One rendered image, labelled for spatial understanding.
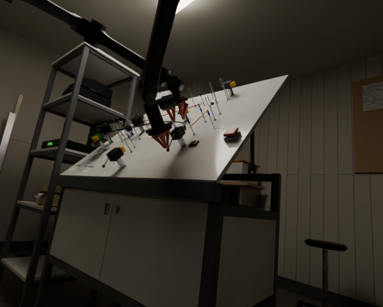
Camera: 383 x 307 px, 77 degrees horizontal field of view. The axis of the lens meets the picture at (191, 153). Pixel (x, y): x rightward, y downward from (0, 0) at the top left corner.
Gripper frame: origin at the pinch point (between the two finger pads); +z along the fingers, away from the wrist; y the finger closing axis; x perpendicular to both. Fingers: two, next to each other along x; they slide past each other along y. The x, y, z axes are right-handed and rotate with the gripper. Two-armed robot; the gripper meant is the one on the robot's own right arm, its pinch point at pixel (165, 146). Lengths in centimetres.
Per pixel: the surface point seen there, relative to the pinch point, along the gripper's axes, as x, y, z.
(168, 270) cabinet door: 30.5, -7.3, 36.2
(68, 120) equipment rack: -20, 91, -23
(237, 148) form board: -4.2, -29.8, 6.7
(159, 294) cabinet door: 36, -4, 43
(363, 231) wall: -152, -66, 164
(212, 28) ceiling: -182, 41, -63
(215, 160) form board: 2.9, -22.8, 7.7
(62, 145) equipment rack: -9, 93, -9
